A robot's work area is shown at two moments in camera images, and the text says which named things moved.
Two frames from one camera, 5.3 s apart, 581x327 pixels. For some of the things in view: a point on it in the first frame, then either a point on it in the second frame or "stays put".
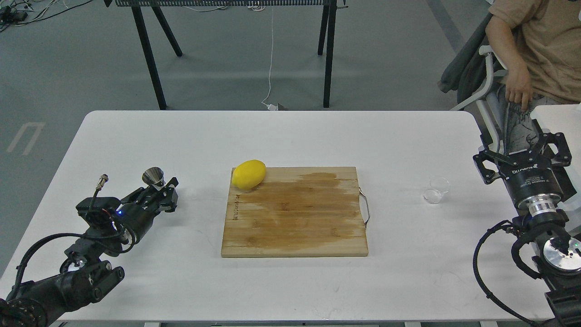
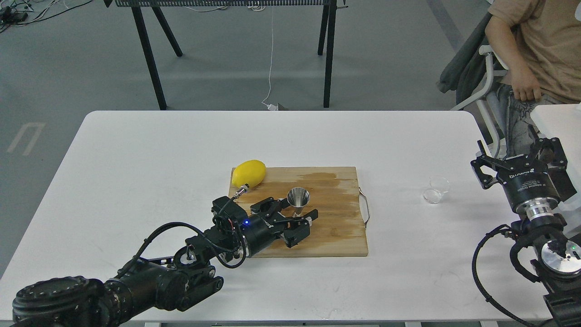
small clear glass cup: (438, 185) stays put
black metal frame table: (136, 4) stays put
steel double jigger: (155, 176) -> (297, 197)
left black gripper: (137, 212) -> (259, 231)
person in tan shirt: (539, 43) stays put
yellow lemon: (248, 174) stays put
